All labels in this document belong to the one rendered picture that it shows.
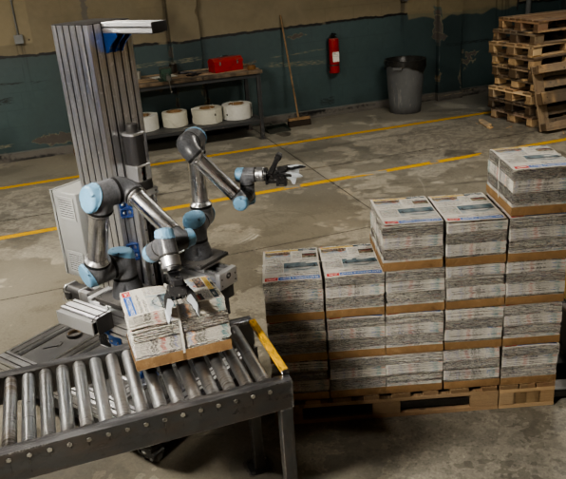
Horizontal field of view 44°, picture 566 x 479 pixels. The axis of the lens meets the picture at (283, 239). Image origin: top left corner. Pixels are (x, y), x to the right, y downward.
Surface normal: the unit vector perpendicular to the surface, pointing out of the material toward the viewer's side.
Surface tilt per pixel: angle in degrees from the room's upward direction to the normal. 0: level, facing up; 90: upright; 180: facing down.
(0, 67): 90
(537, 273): 90
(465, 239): 90
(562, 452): 0
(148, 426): 90
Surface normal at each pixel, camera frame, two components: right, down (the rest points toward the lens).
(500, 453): -0.07, -0.92
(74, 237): -0.58, 0.35
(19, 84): 0.33, 0.34
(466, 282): 0.04, 0.37
